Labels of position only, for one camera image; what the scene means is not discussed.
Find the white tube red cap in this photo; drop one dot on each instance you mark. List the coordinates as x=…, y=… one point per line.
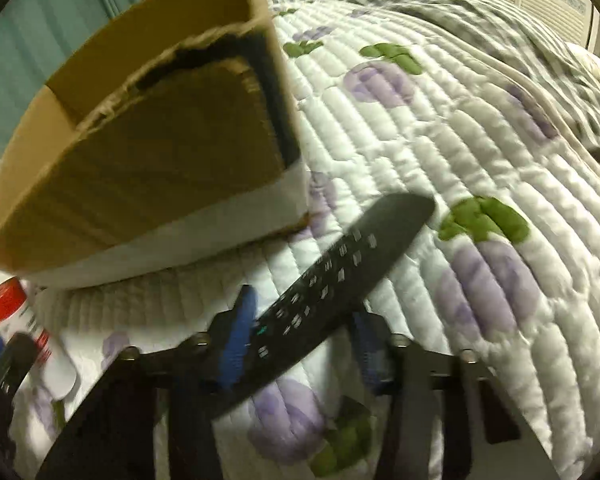
x=53, y=365

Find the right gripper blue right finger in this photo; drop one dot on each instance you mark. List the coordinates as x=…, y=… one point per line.
x=392, y=365

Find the black remote control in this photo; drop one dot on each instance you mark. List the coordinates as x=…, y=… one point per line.
x=307, y=312

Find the open cardboard box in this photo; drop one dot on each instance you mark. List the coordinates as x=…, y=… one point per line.
x=170, y=136

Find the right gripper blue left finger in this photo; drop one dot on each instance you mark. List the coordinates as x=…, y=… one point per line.
x=207, y=364

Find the white floral quilted mat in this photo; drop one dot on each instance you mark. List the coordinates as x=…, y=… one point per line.
x=509, y=266

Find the grey checkered duvet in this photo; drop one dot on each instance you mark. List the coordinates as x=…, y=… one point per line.
x=568, y=73

